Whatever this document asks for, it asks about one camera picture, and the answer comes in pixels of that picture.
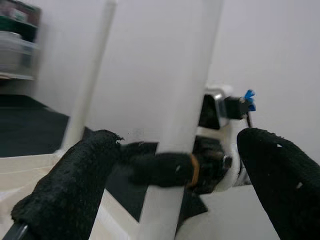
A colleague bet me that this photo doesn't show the white plastic table leg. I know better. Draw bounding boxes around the white plastic table leg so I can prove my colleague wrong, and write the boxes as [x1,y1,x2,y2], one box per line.
[138,0,225,240]
[62,0,118,155]

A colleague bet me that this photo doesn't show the yellow rubber band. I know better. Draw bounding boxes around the yellow rubber band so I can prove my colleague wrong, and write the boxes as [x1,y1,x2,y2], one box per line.
[186,152,200,190]

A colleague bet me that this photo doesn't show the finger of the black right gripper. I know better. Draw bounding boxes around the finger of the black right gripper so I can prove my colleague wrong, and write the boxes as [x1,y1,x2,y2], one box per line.
[128,151,193,189]

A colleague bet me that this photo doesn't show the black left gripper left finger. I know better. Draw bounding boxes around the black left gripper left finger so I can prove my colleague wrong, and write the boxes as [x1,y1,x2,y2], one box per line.
[9,129,126,240]

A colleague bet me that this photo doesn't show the clear plastic storage box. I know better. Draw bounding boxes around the clear plastic storage box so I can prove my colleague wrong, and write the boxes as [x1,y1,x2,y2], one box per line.
[0,31,41,81]

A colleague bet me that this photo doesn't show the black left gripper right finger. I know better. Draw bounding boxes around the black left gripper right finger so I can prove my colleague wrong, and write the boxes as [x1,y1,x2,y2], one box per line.
[236,127,320,240]

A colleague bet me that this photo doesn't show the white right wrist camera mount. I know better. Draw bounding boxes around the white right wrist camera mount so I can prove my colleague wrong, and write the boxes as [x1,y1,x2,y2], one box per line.
[196,83,251,194]

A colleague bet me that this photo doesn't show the green round lid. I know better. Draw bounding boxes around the green round lid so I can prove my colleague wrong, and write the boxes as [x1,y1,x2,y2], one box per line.
[0,14,39,42]

